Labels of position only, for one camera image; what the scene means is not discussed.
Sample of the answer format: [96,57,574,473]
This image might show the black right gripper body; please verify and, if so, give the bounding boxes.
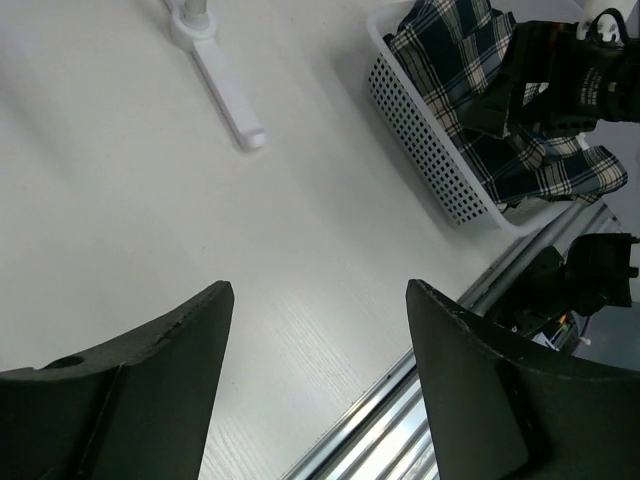
[460,21,599,138]

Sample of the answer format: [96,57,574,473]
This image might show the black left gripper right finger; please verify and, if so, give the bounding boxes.
[406,280,639,479]

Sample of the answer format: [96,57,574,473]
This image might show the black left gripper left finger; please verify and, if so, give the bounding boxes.
[1,281,234,479]

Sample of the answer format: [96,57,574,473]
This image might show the navy plaid skirt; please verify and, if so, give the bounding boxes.
[385,1,639,205]

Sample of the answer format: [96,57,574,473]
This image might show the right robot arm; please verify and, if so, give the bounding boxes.
[406,3,639,479]

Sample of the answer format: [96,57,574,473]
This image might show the white laundry basket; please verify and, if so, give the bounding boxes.
[367,0,601,236]

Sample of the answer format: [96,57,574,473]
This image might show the white clothes rack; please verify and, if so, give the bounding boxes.
[164,0,267,151]

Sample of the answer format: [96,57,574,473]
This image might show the aluminium mounting rail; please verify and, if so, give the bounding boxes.
[289,204,634,479]

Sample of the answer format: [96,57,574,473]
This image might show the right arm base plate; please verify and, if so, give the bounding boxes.
[484,233,639,354]

